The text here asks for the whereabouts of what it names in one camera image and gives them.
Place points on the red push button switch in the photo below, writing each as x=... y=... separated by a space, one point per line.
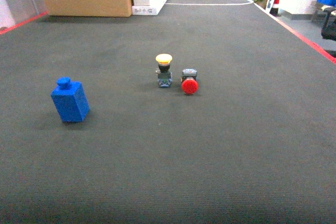
x=189 y=82

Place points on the blue block part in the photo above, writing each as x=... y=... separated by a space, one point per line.
x=70 y=100

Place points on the white flat box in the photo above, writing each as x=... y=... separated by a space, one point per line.
x=147 y=7

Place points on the yellow push button switch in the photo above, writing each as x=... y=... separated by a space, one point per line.
x=163 y=71

